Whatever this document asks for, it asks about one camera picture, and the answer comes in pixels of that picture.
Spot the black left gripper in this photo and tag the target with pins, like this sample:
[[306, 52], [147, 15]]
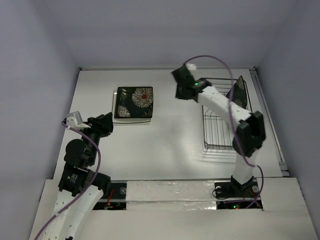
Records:
[[103, 123]]

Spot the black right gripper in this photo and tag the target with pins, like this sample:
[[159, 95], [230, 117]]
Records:
[[182, 90]]

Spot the dark patterned plate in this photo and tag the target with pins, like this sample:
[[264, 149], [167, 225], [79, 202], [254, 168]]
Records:
[[134, 102]]

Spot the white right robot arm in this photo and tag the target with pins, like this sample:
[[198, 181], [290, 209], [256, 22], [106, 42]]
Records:
[[248, 127]]

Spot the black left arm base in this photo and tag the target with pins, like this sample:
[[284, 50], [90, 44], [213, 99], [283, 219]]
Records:
[[118, 190]]

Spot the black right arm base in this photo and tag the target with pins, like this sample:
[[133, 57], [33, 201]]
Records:
[[233, 189]]

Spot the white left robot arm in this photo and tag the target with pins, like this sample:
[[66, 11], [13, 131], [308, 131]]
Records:
[[81, 184]]

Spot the white foam block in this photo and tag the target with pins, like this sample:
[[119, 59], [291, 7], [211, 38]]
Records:
[[170, 191]]

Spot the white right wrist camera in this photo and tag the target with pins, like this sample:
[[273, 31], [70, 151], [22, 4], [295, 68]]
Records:
[[191, 66]]

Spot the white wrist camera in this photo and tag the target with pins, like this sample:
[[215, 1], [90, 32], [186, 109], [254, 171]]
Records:
[[74, 120], [191, 66]]

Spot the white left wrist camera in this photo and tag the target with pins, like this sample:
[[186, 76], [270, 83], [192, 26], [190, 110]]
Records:
[[74, 120]]

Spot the wire dish rack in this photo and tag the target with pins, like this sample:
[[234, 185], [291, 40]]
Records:
[[217, 134]]

